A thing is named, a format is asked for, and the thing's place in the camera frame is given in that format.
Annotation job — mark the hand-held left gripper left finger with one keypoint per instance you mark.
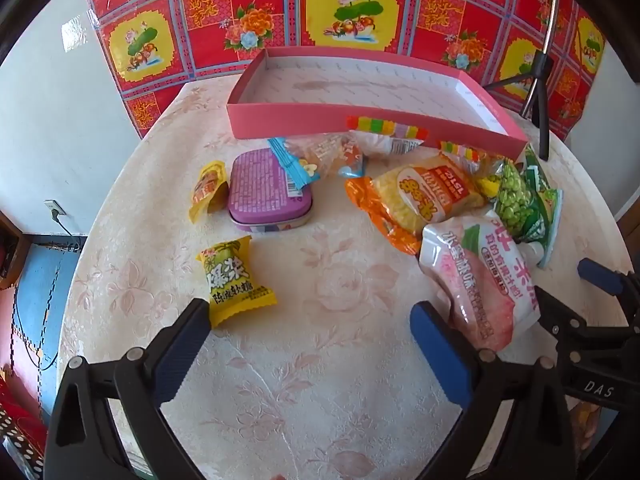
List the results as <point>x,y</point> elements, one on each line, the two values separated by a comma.
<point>180,360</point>

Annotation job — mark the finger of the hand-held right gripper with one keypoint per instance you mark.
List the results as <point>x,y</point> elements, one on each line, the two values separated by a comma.
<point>600,276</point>
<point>555,310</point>

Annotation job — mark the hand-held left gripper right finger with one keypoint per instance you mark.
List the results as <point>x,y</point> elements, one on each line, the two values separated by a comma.
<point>440,350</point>

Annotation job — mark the pink peach drink pouch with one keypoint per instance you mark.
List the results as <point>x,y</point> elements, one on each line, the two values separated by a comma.
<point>475,285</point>

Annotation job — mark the yellow-green candy packet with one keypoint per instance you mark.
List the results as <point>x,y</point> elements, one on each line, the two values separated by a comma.
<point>232,280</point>

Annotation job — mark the plain yellow candy packet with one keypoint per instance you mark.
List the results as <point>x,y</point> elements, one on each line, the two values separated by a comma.
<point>487,185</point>

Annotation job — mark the orange rice cracker packet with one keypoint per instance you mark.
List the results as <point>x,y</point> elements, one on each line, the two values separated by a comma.
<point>415,200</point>

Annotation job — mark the small orange-yellow snack packet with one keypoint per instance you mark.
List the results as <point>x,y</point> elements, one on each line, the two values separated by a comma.
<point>207,190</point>

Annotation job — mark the rainbow-strip gummy packet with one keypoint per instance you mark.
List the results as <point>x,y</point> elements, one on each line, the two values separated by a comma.
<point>385,140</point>
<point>465,152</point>

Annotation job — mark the purple tin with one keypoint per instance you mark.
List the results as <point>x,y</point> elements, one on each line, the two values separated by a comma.
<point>260,190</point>

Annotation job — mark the blue-ended clear snack packet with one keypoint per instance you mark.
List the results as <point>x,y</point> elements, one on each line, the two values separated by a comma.
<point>325,152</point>

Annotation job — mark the pink cardboard box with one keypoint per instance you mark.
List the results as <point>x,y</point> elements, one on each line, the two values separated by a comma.
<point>350,85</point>

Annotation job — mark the black tripod stand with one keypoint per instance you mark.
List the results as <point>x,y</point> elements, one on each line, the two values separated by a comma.
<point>542,125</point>

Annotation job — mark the red dotted cloth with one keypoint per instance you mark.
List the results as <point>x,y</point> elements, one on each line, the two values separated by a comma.
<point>17,435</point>

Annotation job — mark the wooden cabinet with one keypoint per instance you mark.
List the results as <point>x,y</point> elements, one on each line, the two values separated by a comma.
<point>12,255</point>

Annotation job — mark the red floral printed cloth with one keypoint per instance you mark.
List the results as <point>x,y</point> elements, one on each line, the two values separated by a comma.
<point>350,10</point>

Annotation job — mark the white wall socket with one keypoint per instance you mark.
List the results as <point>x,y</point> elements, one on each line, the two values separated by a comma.
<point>52,208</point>

